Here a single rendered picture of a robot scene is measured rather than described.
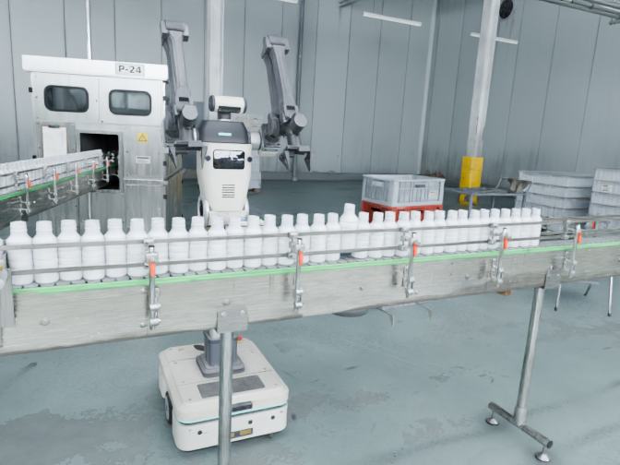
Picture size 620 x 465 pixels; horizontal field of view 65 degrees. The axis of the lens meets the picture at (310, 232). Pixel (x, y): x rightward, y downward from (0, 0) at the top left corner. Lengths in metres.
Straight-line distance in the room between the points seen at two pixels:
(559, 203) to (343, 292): 7.13
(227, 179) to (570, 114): 11.82
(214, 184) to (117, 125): 3.10
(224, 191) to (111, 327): 0.94
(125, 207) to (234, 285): 3.80
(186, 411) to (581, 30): 12.72
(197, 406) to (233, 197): 0.93
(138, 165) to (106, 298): 3.77
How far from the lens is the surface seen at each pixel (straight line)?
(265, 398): 2.36
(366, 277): 1.76
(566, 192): 8.59
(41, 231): 1.46
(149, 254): 1.40
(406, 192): 4.06
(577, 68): 13.61
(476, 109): 11.78
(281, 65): 2.26
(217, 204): 2.22
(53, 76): 5.38
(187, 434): 2.33
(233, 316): 1.57
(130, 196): 5.23
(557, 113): 13.72
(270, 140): 2.31
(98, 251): 1.47
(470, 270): 2.07
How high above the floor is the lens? 1.44
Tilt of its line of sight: 12 degrees down
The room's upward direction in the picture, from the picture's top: 3 degrees clockwise
